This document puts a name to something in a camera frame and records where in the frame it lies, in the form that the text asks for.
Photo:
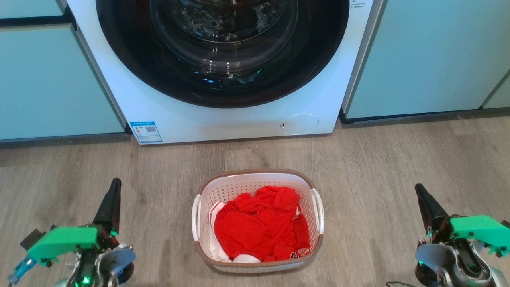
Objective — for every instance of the red mesh garment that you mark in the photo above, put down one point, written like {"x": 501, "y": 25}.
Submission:
{"x": 255, "y": 227}

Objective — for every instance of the round white filter cover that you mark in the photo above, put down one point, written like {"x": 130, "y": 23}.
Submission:
{"x": 299, "y": 124}

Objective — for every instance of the small printed text sticker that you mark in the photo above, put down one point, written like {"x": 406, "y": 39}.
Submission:
{"x": 358, "y": 4}

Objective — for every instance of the wide pale green cabinet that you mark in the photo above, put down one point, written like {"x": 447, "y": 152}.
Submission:
{"x": 430, "y": 52}

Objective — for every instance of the white perforated laundry basket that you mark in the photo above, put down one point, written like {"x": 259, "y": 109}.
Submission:
{"x": 239, "y": 183}

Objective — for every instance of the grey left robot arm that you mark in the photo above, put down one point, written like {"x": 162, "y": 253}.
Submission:
{"x": 107, "y": 263}

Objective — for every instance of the small pale green cabinet drawer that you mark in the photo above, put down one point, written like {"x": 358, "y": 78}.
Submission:
{"x": 28, "y": 8}

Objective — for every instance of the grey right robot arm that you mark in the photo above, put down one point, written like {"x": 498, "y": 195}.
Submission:
{"x": 450, "y": 263}

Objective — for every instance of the black round washer door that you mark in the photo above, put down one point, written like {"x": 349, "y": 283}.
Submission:
{"x": 119, "y": 48}

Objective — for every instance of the blue energy label sticker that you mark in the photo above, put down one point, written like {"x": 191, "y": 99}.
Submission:
{"x": 146, "y": 132}

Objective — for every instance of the narrow pale green cabinet panel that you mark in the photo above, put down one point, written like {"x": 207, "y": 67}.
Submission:
{"x": 500, "y": 95}

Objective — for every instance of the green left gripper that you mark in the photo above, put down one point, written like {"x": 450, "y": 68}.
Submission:
{"x": 63, "y": 241}

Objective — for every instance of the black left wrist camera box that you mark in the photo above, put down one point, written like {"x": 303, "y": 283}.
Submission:
{"x": 32, "y": 239}

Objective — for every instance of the white garment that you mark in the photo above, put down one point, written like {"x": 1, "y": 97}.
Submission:
{"x": 217, "y": 249}

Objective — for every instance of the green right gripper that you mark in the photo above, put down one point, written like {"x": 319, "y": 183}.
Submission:
{"x": 478, "y": 229}

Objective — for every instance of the large pale green cabinet door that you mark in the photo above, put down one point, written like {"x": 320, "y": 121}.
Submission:
{"x": 51, "y": 79}

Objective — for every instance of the white front-load washing machine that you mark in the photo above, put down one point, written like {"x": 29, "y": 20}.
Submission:
{"x": 239, "y": 119}

